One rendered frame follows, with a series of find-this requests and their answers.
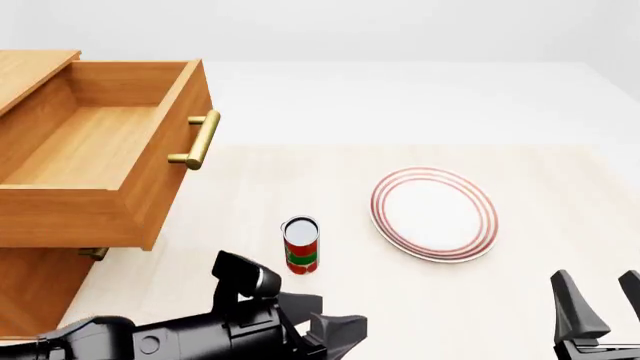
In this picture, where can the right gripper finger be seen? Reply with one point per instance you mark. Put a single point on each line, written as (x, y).
(577, 315)
(632, 292)

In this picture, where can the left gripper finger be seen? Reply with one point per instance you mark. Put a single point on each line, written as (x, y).
(340, 332)
(300, 305)

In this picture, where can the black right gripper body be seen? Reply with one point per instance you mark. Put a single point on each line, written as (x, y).
(615, 352)

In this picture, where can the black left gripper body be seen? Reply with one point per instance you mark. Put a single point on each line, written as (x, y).
(292, 341)

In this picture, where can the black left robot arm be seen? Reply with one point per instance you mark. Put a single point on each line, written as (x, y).
(175, 339)

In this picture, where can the wooden cabinet drawer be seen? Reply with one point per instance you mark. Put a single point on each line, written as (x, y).
(90, 142)

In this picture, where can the wooden cabinet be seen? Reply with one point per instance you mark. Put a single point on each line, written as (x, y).
(30, 69)

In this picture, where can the red and green tin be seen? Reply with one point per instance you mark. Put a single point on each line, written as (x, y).
(301, 247)

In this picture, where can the white plate with red rings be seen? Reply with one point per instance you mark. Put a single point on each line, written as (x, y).
(432, 213)

